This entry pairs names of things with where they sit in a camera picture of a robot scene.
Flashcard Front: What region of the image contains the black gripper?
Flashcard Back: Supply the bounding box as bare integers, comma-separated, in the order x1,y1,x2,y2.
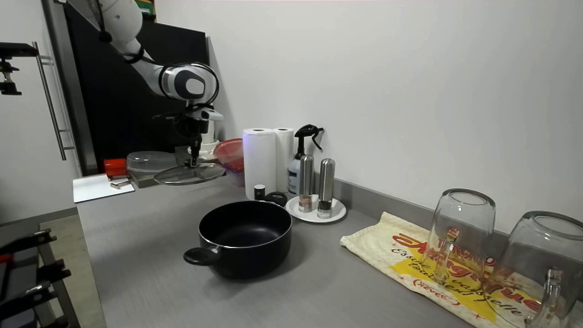
170,111,210,169

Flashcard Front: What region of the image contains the black cooking pot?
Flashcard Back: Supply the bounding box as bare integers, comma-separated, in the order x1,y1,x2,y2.
181,191,294,280

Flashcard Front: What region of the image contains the upturned drinking glass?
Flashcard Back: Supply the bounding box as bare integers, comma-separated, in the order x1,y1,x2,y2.
497,209,583,328
422,185,497,284

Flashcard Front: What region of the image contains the clear plastic bowl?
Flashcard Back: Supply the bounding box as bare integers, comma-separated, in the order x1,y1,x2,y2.
125,149,178,178

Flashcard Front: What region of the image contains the grey cutlery tray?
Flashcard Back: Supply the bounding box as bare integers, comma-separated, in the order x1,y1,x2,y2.
125,165,210,189

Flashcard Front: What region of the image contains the white paper towel roll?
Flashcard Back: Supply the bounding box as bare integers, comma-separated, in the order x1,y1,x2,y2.
240,125,278,200
272,125,296,195

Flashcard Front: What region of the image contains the small red cup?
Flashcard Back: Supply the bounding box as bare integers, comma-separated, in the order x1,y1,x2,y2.
101,156,128,180

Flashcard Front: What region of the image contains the large black panel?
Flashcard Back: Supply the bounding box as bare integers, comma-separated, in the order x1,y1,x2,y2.
61,1,210,178

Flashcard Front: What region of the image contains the spray bottle with black trigger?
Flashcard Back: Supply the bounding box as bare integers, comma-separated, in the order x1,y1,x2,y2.
285,122,325,196

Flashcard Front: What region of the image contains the steel spice grinder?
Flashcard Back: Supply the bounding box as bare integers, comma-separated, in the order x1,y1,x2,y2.
314,156,336,220
296,154,314,213

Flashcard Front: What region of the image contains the black orange bar clamp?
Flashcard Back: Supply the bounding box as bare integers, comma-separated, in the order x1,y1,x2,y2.
0,258,72,298
0,284,68,322
0,227,57,255

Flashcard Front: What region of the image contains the yellow red printed dish towel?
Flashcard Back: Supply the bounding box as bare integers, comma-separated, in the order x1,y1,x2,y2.
338,209,583,328

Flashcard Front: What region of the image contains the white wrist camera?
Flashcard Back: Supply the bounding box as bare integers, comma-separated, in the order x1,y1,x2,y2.
190,103,225,123

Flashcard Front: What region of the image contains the silver metal rail handle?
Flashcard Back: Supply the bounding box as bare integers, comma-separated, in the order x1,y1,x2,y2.
32,41,76,162

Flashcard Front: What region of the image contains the black camera stand clamp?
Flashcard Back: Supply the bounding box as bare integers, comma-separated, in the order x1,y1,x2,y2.
0,40,39,96

